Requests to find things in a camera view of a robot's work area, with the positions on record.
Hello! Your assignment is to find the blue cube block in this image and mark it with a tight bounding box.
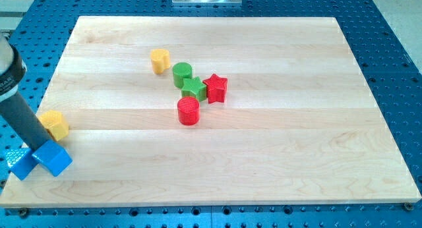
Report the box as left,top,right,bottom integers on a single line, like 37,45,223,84
32,140,73,177

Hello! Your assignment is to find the blue triangle block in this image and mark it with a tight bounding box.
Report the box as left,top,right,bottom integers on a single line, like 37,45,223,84
5,148,38,181

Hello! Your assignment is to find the robot arm end black collar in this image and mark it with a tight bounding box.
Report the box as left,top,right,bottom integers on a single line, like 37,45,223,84
1,36,27,101

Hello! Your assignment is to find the red cylinder block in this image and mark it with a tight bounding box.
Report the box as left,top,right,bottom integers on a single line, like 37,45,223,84
177,96,200,126

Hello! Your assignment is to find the red star block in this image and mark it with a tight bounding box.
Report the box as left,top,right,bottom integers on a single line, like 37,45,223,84
202,74,228,103

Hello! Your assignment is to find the green star block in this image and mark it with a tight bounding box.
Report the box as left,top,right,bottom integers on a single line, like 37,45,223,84
181,76,207,101

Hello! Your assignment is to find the green cylinder block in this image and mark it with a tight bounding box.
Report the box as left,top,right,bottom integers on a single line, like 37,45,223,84
172,62,193,88

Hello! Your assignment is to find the yellow heart block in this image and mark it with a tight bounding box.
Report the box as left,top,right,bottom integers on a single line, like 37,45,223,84
150,49,171,74

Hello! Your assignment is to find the light wooden board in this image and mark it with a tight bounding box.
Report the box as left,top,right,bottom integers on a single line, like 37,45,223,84
1,16,421,208

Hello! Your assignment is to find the yellow hexagon block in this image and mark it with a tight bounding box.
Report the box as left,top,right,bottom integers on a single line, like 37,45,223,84
38,110,69,142

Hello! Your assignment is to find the blue perforated metal table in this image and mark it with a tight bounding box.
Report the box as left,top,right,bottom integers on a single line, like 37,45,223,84
1,0,421,227

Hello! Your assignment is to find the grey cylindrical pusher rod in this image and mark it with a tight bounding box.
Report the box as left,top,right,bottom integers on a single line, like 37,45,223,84
1,91,51,150

